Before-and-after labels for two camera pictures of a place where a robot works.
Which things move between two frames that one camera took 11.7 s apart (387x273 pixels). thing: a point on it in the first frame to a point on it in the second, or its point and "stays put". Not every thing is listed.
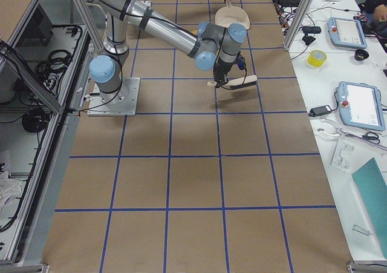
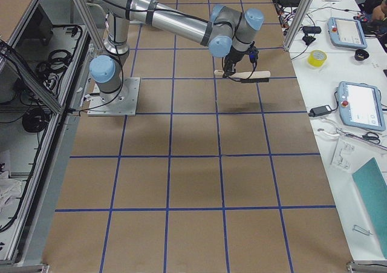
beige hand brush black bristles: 240,83 to 253,77
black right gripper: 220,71 to 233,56
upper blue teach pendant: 346,32 stays put
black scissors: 372,137 stays put
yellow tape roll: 317,58 stays put
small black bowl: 361,54 stays put
